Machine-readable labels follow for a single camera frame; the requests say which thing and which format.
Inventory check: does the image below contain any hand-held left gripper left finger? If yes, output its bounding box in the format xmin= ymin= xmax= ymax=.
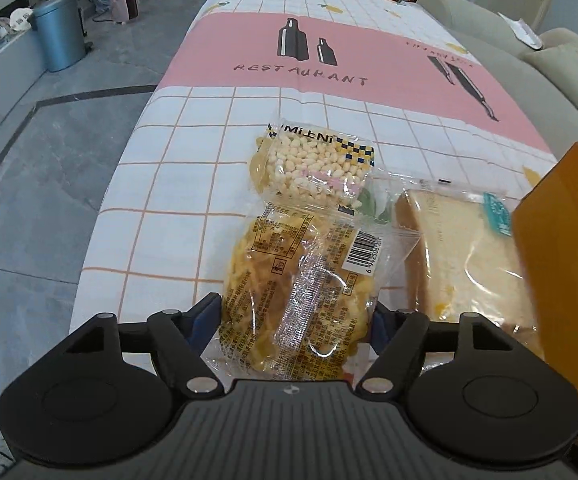
xmin=64 ymin=292 xmax=223 ymax=397

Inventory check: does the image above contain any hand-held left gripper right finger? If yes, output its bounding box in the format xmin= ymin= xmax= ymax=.
xmin=358 ymin=302 xmax=514 ymax=396

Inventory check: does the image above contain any yellow pastry packet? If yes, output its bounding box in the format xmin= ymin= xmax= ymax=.
xmin=204 ymin=200 xmax=420 ymax=383

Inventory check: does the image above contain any orange paper bag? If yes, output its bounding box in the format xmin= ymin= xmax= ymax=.
xmin=512 ymin=142 xmax=578 ymax=413

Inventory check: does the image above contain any sliced bread packet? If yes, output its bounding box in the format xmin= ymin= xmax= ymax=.
xmin=369 ymin=172 xmax=545 ymax=356

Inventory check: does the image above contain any pink white checked tablecloth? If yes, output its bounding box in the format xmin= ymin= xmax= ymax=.
xmin=69 ymin=0 xmax=560 ymax=361

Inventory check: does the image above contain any puffed rice cake packet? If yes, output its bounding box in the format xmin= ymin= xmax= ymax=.
xmin=248 ymin=120 xmax=376 ymax=213

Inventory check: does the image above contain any beige sofa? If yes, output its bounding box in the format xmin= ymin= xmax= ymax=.
xmin=414 ymin=0 xmax=578 ymax=153

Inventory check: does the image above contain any blue trash can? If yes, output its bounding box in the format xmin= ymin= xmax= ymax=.
xmin=34 ymin=0 xmax=88 ymax=73

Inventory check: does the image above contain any beige cushion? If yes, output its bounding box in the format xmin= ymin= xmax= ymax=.
xmin=522 ymin=27 xmax=578 ymax=133

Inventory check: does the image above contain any pink small heater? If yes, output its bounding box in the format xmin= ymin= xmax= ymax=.
xmin=110 ymin=0 xmax=140 ymax=25

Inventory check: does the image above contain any white paper sheet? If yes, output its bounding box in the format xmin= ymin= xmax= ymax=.
xmin=498 ymin=12 xmax=546 ymax=51

